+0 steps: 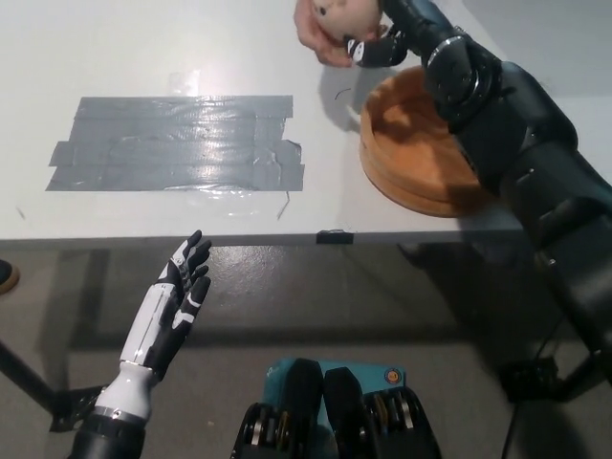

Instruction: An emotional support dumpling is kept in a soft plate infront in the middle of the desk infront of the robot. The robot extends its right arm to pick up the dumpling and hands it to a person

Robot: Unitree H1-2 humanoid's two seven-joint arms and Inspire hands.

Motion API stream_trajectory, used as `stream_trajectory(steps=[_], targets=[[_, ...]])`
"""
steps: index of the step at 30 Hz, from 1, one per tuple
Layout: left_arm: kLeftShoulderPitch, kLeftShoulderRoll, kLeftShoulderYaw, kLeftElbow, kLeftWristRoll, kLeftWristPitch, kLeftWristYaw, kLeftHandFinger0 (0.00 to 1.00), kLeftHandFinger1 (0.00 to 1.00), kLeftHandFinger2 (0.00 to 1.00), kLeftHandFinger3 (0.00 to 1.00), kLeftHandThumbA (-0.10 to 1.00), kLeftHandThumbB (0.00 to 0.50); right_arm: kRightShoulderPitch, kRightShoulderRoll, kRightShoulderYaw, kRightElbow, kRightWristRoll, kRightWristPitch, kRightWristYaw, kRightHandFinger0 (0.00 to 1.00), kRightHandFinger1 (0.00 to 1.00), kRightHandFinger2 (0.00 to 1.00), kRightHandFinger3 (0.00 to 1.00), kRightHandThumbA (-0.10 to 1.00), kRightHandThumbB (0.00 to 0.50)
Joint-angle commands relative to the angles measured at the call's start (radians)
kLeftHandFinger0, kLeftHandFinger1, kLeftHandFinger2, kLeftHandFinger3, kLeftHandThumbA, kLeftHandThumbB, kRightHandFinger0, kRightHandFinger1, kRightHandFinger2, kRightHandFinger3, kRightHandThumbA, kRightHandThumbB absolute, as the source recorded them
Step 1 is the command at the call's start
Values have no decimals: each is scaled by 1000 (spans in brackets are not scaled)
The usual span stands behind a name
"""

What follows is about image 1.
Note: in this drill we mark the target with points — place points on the orange soft plush plate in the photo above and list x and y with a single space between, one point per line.
406 158

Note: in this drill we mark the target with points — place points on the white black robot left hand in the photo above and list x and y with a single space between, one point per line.
165 306

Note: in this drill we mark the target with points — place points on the black shoe with tan sole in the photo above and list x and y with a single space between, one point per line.
6 278

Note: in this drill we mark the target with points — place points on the grey duct tape patch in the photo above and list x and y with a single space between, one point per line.
177 146

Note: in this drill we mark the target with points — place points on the black table foot plate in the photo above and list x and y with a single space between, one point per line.
528 380
76 406

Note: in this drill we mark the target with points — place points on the black diagonal table leg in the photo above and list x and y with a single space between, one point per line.
28 373

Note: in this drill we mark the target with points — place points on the small black tape piece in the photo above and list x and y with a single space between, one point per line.
334 236

